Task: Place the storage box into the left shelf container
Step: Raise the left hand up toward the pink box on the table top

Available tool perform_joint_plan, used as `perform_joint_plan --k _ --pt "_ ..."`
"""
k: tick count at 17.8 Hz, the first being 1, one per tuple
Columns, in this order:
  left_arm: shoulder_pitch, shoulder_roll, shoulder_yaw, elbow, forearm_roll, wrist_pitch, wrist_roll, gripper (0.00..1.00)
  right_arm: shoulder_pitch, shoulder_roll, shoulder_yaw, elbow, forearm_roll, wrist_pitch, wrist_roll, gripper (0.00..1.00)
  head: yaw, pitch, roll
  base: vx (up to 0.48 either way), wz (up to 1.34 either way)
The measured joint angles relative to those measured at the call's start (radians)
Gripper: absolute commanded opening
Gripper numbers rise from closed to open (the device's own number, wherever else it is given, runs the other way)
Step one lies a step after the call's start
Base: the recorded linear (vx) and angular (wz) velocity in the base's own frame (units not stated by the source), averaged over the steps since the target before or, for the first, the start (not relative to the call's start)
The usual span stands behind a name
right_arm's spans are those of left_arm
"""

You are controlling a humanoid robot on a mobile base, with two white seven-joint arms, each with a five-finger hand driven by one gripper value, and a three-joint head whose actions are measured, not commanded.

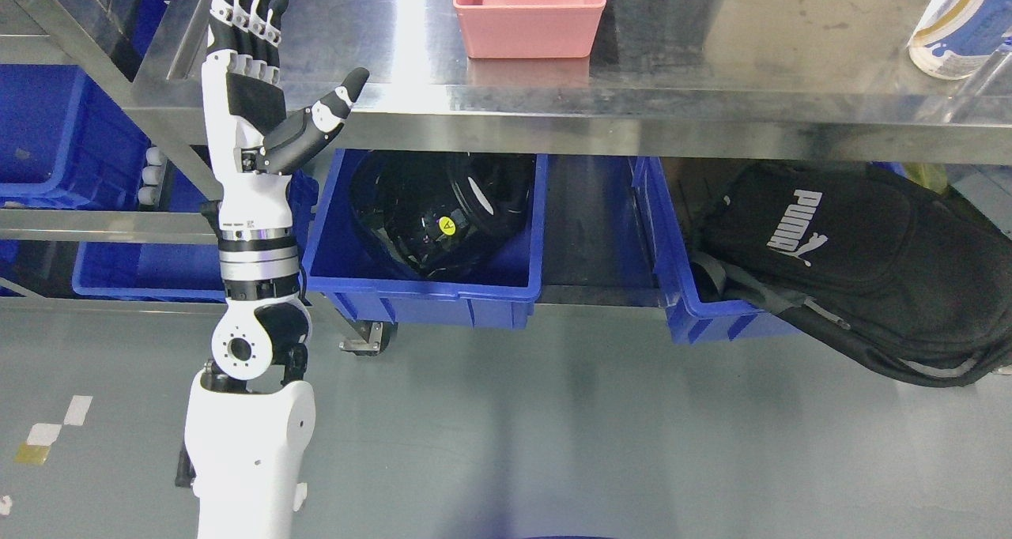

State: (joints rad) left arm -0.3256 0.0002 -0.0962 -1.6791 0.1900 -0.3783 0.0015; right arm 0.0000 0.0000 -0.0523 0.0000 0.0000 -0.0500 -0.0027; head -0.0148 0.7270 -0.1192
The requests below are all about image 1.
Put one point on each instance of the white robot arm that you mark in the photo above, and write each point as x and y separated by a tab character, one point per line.
250	412

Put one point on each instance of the blue bin lower left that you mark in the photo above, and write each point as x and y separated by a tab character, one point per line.
174	272

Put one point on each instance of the black helmet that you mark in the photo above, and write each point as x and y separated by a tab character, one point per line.
439	216

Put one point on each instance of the blue bin under backpack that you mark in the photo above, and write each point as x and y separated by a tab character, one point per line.
671	193

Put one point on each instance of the blue bin far left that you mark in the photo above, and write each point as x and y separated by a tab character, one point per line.
65	145

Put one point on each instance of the white blue bottle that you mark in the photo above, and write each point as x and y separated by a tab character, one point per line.
959	37

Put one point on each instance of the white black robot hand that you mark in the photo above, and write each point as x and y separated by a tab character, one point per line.
240	110

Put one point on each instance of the pink plastic storage box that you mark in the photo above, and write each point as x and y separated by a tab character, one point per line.
528	29

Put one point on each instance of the blue bin with helmet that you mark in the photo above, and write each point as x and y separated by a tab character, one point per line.
499	295

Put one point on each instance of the black Puma backpack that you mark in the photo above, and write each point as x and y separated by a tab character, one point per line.
899	279

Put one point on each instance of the stainless steel table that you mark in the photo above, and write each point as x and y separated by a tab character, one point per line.
792	79

